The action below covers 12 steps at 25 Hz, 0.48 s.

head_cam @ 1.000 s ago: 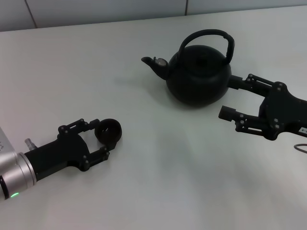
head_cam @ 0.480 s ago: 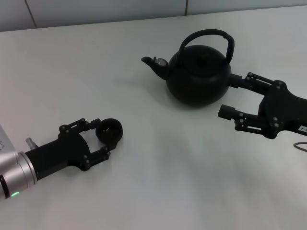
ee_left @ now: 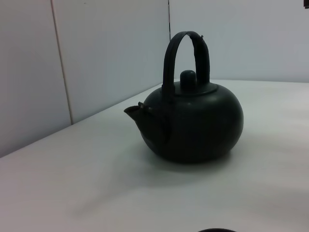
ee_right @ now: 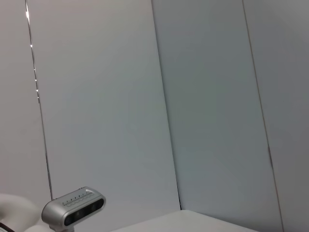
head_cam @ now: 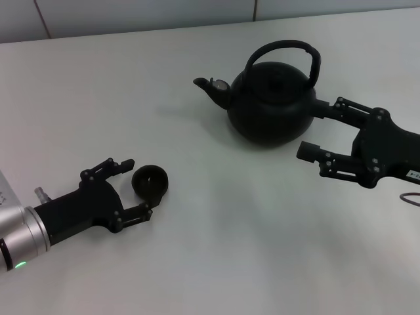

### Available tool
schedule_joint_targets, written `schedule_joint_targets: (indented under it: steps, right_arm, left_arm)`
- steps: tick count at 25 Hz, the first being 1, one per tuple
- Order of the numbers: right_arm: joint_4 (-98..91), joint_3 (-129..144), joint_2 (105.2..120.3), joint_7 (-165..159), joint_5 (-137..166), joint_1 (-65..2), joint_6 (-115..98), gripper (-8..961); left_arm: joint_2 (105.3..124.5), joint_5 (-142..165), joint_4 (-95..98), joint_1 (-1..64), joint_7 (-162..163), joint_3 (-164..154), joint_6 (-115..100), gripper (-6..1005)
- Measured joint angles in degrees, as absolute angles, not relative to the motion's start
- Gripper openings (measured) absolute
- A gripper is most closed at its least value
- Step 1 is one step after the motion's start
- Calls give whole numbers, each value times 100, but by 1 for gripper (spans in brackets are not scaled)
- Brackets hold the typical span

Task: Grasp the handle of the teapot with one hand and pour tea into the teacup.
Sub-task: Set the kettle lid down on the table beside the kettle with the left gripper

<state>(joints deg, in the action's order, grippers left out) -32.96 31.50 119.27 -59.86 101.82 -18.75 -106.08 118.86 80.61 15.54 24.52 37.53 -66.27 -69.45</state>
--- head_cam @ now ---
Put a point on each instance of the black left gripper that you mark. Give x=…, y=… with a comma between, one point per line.
x=88, y=210

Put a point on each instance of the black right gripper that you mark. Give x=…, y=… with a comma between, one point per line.
x=380, y=151

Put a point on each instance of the small black teacup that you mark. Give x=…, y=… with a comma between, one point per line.
x=154, y=189

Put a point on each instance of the black round teapot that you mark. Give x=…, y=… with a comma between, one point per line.
x=272, y=111

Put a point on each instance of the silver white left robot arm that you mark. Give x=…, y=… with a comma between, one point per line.
x=19, y=229

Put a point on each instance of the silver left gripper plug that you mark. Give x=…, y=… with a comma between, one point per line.
x=41, y=194

